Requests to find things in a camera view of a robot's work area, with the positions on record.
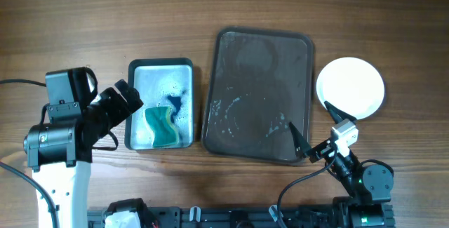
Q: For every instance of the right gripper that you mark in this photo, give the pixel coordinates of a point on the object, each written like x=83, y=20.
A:
x=303, y=146

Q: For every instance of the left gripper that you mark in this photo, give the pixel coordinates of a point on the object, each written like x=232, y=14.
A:
x=121, y=109

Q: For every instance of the green and yellow sponge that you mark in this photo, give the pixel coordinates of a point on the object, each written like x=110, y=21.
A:
x=165, y=133

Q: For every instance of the white plate top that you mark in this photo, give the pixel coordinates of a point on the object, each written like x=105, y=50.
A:
x=352, y=85

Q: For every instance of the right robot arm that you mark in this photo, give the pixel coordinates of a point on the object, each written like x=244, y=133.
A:
x=368, y=183

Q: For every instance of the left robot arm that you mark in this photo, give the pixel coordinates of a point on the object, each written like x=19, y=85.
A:
x=59, y=152

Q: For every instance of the black-rimmed metal wash tray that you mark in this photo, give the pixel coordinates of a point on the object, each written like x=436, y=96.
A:
x=161, y=83

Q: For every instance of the dark brown serving tray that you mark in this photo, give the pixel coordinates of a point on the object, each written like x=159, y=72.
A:
x=261, y=84

